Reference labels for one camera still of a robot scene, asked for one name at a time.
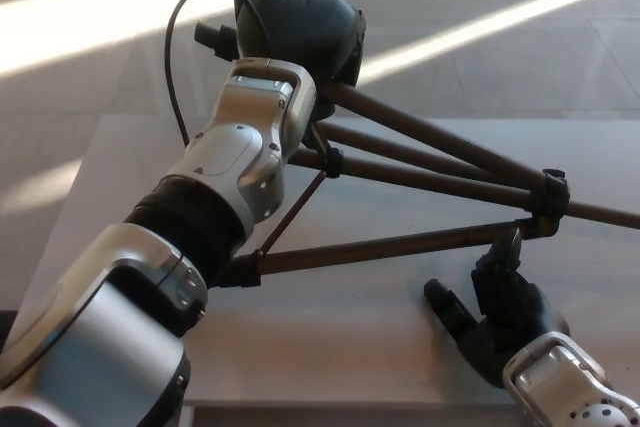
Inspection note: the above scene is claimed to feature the bronze tripod with black clamps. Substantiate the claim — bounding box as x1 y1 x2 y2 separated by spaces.
193 21 640 289

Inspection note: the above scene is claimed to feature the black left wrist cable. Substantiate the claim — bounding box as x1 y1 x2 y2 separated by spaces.
166 0 274 148

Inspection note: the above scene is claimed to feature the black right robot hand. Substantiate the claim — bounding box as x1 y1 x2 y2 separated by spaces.
423 226 571 391

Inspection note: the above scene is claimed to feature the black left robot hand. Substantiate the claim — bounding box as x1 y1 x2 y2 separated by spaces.
234 0 369 94

